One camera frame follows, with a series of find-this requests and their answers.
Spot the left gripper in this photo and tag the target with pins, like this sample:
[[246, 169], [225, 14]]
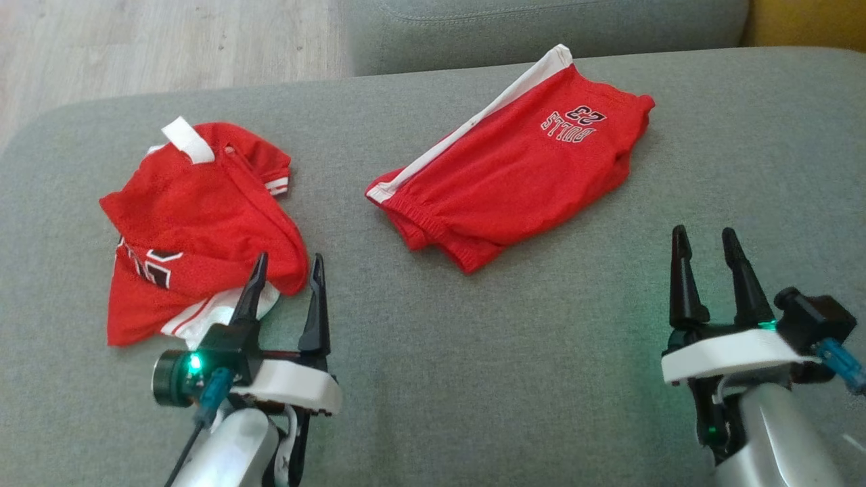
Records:
[[291, 385]]

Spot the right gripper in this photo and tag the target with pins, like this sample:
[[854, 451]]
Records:
[[731, 355]]

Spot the red Bulls 23 jersey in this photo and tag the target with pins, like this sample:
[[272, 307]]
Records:
[[203, 216]]

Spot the red shorts with white stripe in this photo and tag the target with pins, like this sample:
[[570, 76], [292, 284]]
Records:
[[514, 176]]

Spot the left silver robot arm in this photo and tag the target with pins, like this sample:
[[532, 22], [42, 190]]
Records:
[[237, 453]]

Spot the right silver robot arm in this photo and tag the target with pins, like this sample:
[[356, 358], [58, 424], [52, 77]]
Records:
[[778, 439]]

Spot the left wrist blue connector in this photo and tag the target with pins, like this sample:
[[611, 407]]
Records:
[[215, 396]]

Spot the wrist blue connector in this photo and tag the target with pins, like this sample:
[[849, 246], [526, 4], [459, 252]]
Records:
[[215, 396], [839, 362]]

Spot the left wrist black LED cylinder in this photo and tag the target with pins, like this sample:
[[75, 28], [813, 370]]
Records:
[[169, 379]]

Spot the right wrist blue connector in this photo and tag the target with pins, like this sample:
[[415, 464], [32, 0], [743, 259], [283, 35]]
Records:
[[839, 362]]

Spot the grey fabric sofa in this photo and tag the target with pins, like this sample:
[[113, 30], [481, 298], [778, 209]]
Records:
[[473, 372]]

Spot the yellow sofa backrest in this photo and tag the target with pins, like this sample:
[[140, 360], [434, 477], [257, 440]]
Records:
[[805, 24]]

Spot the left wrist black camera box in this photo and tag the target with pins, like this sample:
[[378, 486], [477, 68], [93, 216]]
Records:
[[226, 348]]

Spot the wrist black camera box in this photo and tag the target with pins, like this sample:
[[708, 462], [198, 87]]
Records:
[[226, 348], [815, 318]]

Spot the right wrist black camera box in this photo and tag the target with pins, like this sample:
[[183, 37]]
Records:
[[815, 318]]

